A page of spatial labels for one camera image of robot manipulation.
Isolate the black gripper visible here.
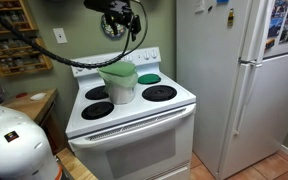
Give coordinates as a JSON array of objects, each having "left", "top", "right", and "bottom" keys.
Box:
[{"left": 104, "top": 0, "right": 142, "bottom": 43}]

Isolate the green bin lid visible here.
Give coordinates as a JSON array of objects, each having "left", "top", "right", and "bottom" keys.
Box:
[{"left": 97, "top": 61, "right": 138, "bottom": 79}]

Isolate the white bin with green liner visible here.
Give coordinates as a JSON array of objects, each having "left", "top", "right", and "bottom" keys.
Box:
[{"left": 98, "top": 66, "right": 139, "bottom": 106}]

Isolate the green burner cover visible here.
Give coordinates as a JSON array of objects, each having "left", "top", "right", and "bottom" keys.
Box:
[{"left": 137, "top": 73, "right": 162, "bottom": 85}]

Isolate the small black coil burner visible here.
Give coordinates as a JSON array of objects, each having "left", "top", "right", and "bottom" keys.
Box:
[{"left": 84, "top": 85, "right": 110, "bottom": 101}]

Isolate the large black coil burner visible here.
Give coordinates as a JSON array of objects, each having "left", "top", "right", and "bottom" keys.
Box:
[
  {"left": 81, "top": 101, "right": 115, "bottom": 121},
  {"left": 141, "top": 84, "right": 178, "bottom": 103}
]

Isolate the white paper note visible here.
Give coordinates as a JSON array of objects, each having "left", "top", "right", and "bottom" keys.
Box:
[{"left": 194, "top": 0, "right": 206, "bottom": 15}]

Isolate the large wooden spice rack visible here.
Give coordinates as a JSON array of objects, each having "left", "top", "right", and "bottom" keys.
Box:
[{"left": 0, "top": 37, "right": 54, "bottom": 78}]

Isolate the small wooden spice rack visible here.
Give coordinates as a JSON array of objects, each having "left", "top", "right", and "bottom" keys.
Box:
[{"left": 0, "top": 0, "right": 39, "bottom": 36}]

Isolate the yellow black fridge magnet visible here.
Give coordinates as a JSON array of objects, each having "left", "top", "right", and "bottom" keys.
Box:
[{"left": 227, "top": 8, "right": 235, "bottom": 28}]

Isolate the white refrigerator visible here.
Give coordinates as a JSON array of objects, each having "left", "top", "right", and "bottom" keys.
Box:
[{"left": 175, "top": 0, "right": 288, "bottom": 180}]

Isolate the small white dish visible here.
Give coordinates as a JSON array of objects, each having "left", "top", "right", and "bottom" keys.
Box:
[{"left": 29, "top": 92, "right": 48, "bottom": 102}]

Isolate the white electric stove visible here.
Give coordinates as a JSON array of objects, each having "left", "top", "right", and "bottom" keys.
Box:
[{"left": 65, "top": 46, "right": 198, "bottom": 180}]

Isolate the wooden side table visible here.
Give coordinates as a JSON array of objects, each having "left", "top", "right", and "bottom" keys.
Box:
[{"left": 0, "top": 87, "right": 59, "bottom": 125}]

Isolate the small red dish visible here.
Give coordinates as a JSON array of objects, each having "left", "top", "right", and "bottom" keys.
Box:
[{"left": 15, "top": 91, "right": 29, "bottom": 99}]

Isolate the orange fridge magnet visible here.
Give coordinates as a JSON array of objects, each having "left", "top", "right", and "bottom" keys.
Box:
[{"left": 265, "top": 38, "right": 277, "bottom": 51}]

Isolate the photo collage on fridge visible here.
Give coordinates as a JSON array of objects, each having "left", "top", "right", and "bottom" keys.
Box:
[{"left": 266, "top": 0, "right": 288, "bottom": 48}]

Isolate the decorative wall plate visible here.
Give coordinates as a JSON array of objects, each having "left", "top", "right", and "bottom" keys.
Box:
[{"left": 100, "top": 14, "right": 128, "bottom": 39}]

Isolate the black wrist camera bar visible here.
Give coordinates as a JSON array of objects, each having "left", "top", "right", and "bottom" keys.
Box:
[{"left": 83, "top": 0, "right": 112, "bottom": 14}]

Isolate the white light switch plate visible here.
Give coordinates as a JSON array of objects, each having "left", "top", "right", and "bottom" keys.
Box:
[{"left": 52, "top": 27, "right": 69, "bottom": 45}]

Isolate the white oven door handle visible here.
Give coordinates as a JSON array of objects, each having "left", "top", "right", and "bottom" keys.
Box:
[{"left": 68, "top": 103, "right": 197, "bottom": 150}]

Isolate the white freezer door handle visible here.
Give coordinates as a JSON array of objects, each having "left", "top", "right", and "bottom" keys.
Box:
[{"left": 239, "top": 0, "right": 272, "bottom": 65}]

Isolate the white fridge door handle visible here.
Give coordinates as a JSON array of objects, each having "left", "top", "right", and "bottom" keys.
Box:
[{"left": 233, "top": 61, "right": 264, "bottom": 137}]

